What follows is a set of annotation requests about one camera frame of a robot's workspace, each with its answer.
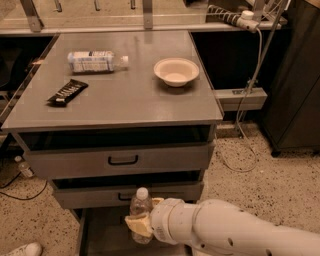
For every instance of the grey middle drawer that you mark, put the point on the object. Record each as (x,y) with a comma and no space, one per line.
(106,191)

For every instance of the grey bottom drawer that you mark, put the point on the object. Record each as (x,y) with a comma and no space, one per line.
(103,232)

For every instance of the white shoe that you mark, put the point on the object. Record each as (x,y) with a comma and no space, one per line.
(31,249)

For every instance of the grey drawer cabinet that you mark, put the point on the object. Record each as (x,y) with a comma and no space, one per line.
(129,98)

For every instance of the black snack bar wrapper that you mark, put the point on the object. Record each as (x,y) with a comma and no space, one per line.
(67,93)

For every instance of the white power strip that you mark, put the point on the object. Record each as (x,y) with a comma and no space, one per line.
(244,20)

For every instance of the lying white labelled bottle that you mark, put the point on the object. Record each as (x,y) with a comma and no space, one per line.
(96,61)

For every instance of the metal rail frame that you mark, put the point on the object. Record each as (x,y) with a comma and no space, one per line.
(66,16)

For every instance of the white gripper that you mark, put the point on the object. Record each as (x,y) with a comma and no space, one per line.
(162,218)

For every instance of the grey drawer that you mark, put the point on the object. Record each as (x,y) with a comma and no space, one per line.
(106,191)
(103,232)
(119,151)

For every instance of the white paper bowl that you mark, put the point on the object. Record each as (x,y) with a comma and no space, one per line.
(176,72)

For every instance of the grey top drawer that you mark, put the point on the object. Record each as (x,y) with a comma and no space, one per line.
(119,151)

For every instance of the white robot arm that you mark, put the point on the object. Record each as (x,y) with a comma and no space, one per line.
(219,228)

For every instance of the grey metal beam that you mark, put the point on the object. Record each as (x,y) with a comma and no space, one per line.
(234,99)

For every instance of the clear plastic water bottle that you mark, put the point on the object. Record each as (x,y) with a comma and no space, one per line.
(141,202)

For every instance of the small bottle on floor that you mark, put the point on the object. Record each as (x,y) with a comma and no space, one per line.
(24,167)

